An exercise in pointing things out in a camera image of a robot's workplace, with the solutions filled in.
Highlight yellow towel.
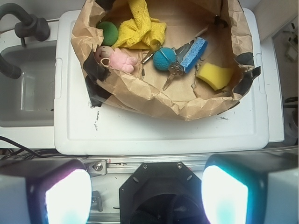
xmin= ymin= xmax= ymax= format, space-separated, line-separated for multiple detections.
xmin=112 ymin=0 xmax=166 ymax=50

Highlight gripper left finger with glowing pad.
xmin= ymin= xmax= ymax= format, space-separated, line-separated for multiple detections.
xmin=0 ymin=159 xmax=92 ymax=224

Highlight blue sponge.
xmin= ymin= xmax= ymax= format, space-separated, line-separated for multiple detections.
xmin=179 ymin=37 xmax=208 ymax=73

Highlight silver keys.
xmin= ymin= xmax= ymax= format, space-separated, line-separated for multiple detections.
xmin=141 ymin=39 xmax=194 ymax=90

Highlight aluminium rail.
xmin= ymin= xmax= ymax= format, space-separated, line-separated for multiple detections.
xmin=83 ymin=146 xmax=299 ymax=175

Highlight teal crochet ball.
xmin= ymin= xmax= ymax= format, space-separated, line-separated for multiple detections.
xmin=153 ymin=47 xmax=176 ymax=71

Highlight clear plastic bin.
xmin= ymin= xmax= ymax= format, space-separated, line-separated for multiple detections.
xmin=0 ymin=41 xmax=57 ymax=127

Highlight yellow sponge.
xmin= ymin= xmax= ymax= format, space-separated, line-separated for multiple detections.
xmin=196 ymin=63 xmax=234 ymax=91

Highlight green ball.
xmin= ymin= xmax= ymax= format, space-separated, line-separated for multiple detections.
xmin=96 ymin=21 xmax=118 ymax=46

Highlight brown paper bag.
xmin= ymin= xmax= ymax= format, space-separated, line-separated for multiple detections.
xmin=71 ymin=0 xmax=260 ymax=121

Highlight white plastic lid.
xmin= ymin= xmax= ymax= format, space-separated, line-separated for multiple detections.
xmin=54 ymin=10 xmax=269 ymax=156

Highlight black octagonal mount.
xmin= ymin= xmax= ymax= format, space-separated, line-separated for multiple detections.
xmin=119 ymin=161 xmax=209 ymax=224

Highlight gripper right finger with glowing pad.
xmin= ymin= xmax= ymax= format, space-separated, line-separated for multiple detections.
xmin=201 ymin=153 xmax=299 ymax=224

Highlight pink plush doll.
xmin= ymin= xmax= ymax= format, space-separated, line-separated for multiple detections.
xmin=94 ymin=45 xmax=138 ymax=73

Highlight black cables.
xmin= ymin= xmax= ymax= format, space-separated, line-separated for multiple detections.
xmin=0 ymin=136 xmax=59 ymax=161

